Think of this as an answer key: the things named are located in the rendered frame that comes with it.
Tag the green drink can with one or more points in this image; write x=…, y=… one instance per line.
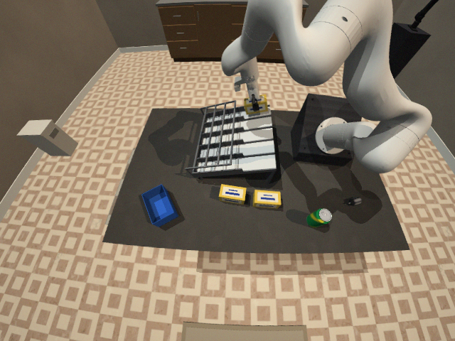
x=319, y=218

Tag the yellow butter carton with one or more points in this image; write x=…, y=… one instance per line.
x=262, y=102
x=267, y=199
x=232, y=194

